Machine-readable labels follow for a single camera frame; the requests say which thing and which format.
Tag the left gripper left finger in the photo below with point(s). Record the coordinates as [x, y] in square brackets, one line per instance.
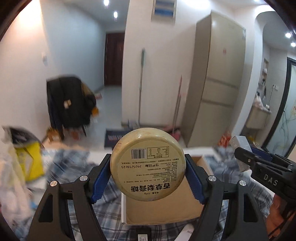
[52, 219]

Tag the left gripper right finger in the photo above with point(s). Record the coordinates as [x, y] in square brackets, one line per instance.
[244, 220]

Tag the white box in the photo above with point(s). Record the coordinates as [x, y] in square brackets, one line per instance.
[241, 148]

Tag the white AUX remote control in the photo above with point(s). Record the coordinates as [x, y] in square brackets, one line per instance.
[186, 233]

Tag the black box with label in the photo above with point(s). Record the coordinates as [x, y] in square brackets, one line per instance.
[143, 233]

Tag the glass sliding door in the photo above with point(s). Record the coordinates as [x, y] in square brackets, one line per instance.
[281, 138]

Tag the bathroom sink cabinet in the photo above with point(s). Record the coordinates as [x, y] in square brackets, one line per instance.
[257, 118]

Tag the blue plaid cloth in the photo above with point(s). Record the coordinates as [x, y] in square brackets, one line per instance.
[66, 166]

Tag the red box on floor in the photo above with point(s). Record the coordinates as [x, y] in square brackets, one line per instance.
[225, 139]

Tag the open cardboard box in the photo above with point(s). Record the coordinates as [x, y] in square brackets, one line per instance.
[177, 207]

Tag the yellow bag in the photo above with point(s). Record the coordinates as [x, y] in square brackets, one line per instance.
[30, 160]

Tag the small cardboard box on floor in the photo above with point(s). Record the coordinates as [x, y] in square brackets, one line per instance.
[53, 135]

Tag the beige refrigerator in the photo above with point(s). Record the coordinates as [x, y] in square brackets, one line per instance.
[217, 68]

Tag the dark blue floor mat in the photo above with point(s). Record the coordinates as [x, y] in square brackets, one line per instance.
[113, 136]

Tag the pink broom with dustpan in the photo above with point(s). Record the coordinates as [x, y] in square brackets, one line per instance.
[173, 130]

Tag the chair with black jacket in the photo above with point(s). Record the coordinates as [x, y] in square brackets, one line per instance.
[70, 103]

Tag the dark brown door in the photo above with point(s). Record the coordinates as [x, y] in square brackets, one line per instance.
[113, 58]

